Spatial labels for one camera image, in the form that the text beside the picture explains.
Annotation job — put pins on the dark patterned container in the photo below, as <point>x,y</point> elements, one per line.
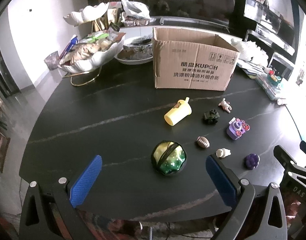
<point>51,61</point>

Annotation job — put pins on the white plush toy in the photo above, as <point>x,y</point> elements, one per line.
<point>247,50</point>

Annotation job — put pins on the yellow plastic cup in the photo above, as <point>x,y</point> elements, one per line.
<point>176,113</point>

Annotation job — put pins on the floral ceramic bowl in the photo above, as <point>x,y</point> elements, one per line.
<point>138,50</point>

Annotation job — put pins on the green toy tank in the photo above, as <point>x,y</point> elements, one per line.
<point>210,117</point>

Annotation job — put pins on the person's right hand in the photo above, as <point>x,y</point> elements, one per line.
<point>294,212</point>

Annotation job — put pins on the wooden chair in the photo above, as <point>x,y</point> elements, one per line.
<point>1,150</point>

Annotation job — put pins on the black marble desktop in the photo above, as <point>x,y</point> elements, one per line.
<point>93,120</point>

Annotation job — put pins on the clear acrylic case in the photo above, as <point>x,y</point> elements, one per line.
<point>284,65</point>

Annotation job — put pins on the small brown toy football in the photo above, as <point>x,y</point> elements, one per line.
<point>202,142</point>

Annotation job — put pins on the clear plastic storage box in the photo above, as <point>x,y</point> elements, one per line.
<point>269,88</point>

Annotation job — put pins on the pink rabbit figurine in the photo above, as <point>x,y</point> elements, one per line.
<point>225,105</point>

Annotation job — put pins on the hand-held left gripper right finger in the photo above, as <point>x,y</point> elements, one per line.
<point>219,177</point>

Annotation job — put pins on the white shell snack bowl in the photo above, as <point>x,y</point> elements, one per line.
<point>88,47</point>

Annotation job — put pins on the green ball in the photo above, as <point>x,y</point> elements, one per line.
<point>169,158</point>

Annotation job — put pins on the white plastic tube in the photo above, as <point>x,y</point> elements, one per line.
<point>162,21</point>

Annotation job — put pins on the black wall shelf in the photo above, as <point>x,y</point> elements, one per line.
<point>267,20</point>

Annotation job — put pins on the stack of papers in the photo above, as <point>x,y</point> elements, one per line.
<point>250,68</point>

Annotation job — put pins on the purple toy camera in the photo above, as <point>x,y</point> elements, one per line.
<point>236,130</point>

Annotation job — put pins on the white shallow basin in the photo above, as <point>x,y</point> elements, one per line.
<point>129,61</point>

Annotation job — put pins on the brown cardboard box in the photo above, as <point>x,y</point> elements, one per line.
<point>192,65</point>

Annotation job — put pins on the black television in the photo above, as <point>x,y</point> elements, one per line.
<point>192,0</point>

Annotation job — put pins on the small white figurine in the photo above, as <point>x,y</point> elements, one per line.
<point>267,69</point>

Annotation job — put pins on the purple toy grape bunch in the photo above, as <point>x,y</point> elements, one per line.
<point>251,160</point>

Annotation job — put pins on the red and green toy boat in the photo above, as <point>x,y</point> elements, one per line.
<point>273,77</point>

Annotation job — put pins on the small white toy bottle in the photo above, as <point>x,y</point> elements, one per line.
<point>222,153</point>

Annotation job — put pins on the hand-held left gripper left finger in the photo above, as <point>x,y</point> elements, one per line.
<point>85,180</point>

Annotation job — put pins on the white plastic bag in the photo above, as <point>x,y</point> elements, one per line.
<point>134,7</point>

